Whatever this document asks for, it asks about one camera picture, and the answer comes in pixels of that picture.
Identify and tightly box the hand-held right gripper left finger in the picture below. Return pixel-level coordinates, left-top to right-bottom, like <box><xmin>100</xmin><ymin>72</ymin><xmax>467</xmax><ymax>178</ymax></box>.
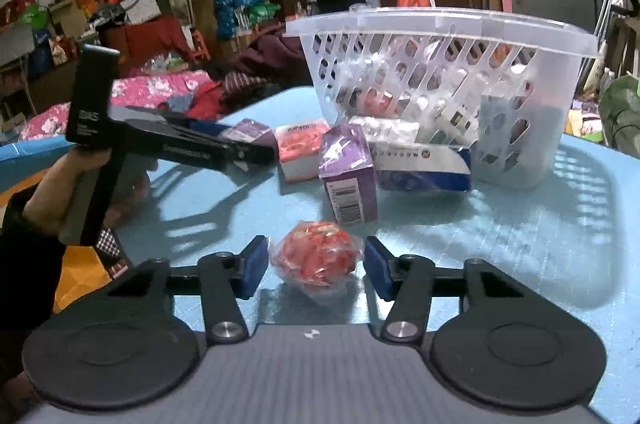
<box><xmin>100</xmin><ymin>235</ymin><xmax>271</xmax><ymax>346</ymax></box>

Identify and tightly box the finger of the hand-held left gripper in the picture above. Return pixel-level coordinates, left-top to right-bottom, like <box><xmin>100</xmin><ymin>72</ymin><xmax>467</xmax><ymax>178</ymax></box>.
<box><xmin>127</xmin><ymin>124</ymin><xmax>278</xmax><ymax>167</ymax></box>
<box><xmin>107</xmin><ymin>106</ymin><xmax>226</xmax><ymax>138</ymax></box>

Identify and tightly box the red white box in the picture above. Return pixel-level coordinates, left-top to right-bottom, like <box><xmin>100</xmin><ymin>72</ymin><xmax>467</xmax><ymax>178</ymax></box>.
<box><xmin>275</xmin><ymin>120</ymin><xmax>331</xmax><ymax>183</ymax></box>

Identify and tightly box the person's left hand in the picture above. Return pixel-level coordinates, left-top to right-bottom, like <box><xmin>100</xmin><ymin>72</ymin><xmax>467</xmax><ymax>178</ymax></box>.
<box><xmin>22</xmin><ymin>149</ymin><xmax>113</xmax><ymax>236</ymax></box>

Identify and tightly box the green plastic bag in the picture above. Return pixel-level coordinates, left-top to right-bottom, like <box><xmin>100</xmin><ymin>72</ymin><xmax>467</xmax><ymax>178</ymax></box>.
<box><xmin>240</xmin><ymin>1</ymin><xmax>282</xmax><ymax>25</ymax></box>

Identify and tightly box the silver packet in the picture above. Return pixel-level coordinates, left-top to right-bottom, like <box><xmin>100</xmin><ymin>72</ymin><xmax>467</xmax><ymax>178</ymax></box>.
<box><xmin>335</xmin><ymin>56</ymin><xmax>373</xmax><ymax>97</ymax></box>

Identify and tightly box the pink floral blanket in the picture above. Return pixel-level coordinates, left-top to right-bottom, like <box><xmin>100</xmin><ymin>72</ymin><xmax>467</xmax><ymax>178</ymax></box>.
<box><xmin>20</xmin><ymin>71</ymin><xmax>216</xmax><ymax>140</ymax></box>

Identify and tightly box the red ball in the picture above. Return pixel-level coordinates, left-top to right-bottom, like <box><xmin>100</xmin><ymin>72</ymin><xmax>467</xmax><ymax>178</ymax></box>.
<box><xmin>270</xmin><ymin>220</ymin><xmax>363</xmax><ymax>303</ymax></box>
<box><xmin>357</xmin><ymin>88</ymin><xmax>398</xmax><ymax>119</ymax></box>

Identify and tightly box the white blue cardboard box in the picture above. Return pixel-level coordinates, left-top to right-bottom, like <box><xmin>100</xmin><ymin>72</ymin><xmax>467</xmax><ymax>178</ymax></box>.
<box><xmin>372</xmin><ymin>141</ymin><xmax>473</xmax><ymax>194</ymax></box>

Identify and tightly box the red cloth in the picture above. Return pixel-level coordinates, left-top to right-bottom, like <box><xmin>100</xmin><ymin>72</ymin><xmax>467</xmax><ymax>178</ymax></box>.
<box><xmin>100</xmin><ymin>16</ymin><xmax>196</xmax><ymax>65</ymax></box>

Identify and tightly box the white plastic basket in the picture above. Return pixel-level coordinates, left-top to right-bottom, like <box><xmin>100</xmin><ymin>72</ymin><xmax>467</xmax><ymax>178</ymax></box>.
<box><xmin>284</xmin><ymin>6</ymin><xmax>605</xmax><ymax>191</ymax></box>

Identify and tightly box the small purple box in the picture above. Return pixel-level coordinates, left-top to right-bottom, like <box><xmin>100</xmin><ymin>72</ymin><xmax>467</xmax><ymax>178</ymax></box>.
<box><xmin>220</xmin><ymin>119</ymin><xmax>277</xmax><ymax>151</ymax></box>

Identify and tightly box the blue plastic bag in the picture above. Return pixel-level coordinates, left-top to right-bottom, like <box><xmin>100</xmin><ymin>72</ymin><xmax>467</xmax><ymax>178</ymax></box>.
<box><xmin>215</xmin><ymin>0</ymin><xmax>268</xmax><ymax>40</ymax></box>

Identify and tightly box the white tissue packet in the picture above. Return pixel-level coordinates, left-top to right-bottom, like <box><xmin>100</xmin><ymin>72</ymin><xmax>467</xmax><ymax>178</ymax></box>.
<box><xmin>347</xmin><ymin>115</ymin><xmax>421</xmax><ymax>146</ymax></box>

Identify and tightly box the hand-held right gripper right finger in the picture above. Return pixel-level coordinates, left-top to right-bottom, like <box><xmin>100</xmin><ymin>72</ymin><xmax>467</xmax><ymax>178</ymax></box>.
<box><xmin>364</xmin><ymin>236</ymin><xmax>536</xmax><ymax>345</ymax></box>

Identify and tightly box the green backpack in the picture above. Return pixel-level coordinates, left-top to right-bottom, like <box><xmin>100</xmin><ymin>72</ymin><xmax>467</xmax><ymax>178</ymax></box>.
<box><xmin>597</xmin><ymin>76</ymin><xmax>640</xmax><ymax>151</ymax></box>

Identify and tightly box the person's left forearm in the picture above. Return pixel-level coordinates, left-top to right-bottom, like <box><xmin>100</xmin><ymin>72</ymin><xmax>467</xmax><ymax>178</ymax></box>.
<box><xmin>0</xmin><ymin>189</ymin><xmax>68</xmax><ymax>340</ymax></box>

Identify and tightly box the metal crutch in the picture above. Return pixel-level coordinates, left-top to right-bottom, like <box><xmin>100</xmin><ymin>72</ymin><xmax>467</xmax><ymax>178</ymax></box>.
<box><xmin>595</xmin><ymin>0</ymin><xmax>621</xmax><ymax>45</ymax></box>

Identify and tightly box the maroon cloth pile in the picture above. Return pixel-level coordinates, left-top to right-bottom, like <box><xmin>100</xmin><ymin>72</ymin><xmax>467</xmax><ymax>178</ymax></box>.
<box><xmin>225</xmin><ymin>24</ymin><xmax>321</xmax><ymax>90</ymax></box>

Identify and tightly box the large purple box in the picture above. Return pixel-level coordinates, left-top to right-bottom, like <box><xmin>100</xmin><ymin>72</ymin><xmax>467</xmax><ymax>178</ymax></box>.
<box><xmin>318</xmin><ymin>124</ymin><xmax>379</xmax><ymax>225</ymax></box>

